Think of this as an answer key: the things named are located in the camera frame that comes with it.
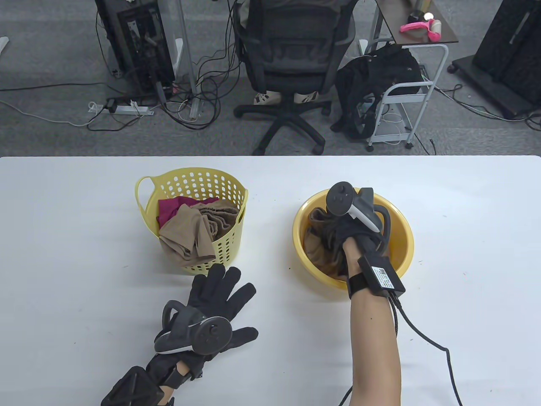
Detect person's left hand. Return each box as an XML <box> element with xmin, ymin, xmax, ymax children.
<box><xmin>146</xmin><ymin>264</ymin><xmax>259</xmax><ymax>383</ymax></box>

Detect person's right hand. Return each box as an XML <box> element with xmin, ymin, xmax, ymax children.
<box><xmin>321</xmin><ymin>214</ymin><xmax>383</xmax><ymax>271</ymax></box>

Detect brown shorts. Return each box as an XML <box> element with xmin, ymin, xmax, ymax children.
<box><xmin>303</xmin><ymin>206</ymin><xmax>349</xmax><ymax>277</ymax></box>
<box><xmin>158</xmin><ymin>202</ymin><xmax>240</xmax><ymax>268</ymax></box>

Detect maroon shorts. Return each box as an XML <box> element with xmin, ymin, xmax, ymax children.
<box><xmin>157</xmin><ymin>197</ymin><xmax>220</xmax><ymax>229</ymax></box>

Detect person's right forearm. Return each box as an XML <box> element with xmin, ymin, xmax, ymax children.
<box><xmin>344</xmin><ymin>237</ymin><xmax>402</xmax><ymax>406</ymax></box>

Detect person's left forearm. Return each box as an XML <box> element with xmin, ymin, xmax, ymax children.
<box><xmin>158</xmin><ymin>364</ymin><xmax>189</xmax><ymax>406</ymax></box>

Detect black right hand controller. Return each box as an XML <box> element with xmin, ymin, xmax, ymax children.
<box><xmin>326</xmin><ymin>182</ymin><xmax>391</xmax><ymax>254</ymax></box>

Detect black hand controller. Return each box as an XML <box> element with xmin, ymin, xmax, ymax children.
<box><xmin>326</xmin><ymin>182</ymin><xmax>391</xmax><ymax>254</ymax></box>
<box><xmin>153</xmin><ymin>300</ymin><xmax>233</xmax><ymax>355</ymax></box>

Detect black left hand controller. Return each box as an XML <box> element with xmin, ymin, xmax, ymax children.
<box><xmin>153</xmin><ymin>300</ymin><xmax>233</xmax><ymax>355</ymax></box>

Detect black battery pack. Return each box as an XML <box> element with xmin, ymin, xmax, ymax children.
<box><xmin>358</xmin><ymin>253</ymin><xmax>406</xmax><ymax>297</ymax></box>

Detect yellow plastic basin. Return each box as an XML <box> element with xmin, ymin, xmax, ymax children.
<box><xmin>292</xmin><ymin>187</ymin><xmax>415</xmax><ymax>291</ymax></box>

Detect yellow perforated plastic basket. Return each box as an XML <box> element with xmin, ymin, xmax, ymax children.
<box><xmin>135</xmin><ymin>168</ymin><xmax>249</xmax><ymax>275</ymax></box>

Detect white rolling cart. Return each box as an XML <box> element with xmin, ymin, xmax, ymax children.
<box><xmin>359</xmin><ymin>0</ymin><xmax>459</xmax><ymax>152</ymax></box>

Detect black backpack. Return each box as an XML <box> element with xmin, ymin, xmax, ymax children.
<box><xmin>331</xmin><ymin>42</ymin><xmax>423</xmax><ymax>140</ymax></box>

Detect black office chair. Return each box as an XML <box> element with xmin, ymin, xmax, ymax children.
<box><xmin>232</xmin><ymin>0</ymin><xmax>358</xmax><ymax>156</ymax></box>

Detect white power strip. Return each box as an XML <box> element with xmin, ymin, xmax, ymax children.
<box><xmin>89</xmin><ymin>101</ymin><xmax>155</xmax><ymax>115</ymax></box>

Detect white desk leg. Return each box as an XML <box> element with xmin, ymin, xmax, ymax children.
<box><xmin>175</xmin><ymin>0</ymin><xmax>202</xmax><ymax>121</ymax></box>

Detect black cabinet on casters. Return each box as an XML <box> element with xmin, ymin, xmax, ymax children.
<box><xmin>448</xmin><ymin>0</ymin><xmax>541</xmax><ymax>120</ymax></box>

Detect black computer tower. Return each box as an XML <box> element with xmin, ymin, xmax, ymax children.
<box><xmin>95</xmin><ymin>0</ymin><xmax>176</xmax><ymax>100</ymax></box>

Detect black right forearm strap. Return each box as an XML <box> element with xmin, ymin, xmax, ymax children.
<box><xmin>347</xmin><ymin>274</ymin><xmax>374</xmax><ymax>300</ymax></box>

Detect black left wrist strap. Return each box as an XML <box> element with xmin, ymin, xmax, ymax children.
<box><xmin>163</xmin><ymin>366</ymin><xmax>186</xmax><ymax>390</ymax></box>

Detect black braided cable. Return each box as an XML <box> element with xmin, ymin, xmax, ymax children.
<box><xmin>338</xmin><ymin>294</ymin><xmax>463</xmax><ymax>406</ymax></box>

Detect pink handled tool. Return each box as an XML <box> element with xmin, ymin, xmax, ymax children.
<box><xmin>400</xmin><ymin>20</ymin><xmax>441</xmax><ymax>42</ymax></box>

